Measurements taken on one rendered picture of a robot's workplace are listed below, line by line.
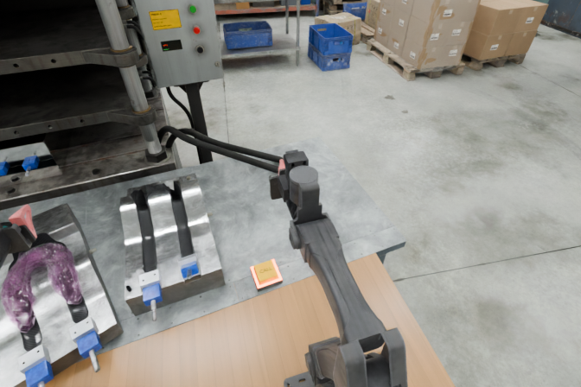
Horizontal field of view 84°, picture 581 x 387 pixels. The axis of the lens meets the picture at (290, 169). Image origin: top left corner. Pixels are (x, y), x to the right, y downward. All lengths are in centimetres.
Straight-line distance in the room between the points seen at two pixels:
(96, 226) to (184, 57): 76
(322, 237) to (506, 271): 189
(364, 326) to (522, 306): 182
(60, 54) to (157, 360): 108
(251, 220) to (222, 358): 47
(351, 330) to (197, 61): 128
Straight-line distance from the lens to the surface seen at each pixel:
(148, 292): 99
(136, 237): 115
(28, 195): 170
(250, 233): 117
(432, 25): 426
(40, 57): 149
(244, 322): 100
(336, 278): 56
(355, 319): 53
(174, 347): 102
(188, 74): 155
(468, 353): 201
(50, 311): 113
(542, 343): 223
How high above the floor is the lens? 170
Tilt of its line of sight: 40 degrees down
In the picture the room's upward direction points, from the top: straight up
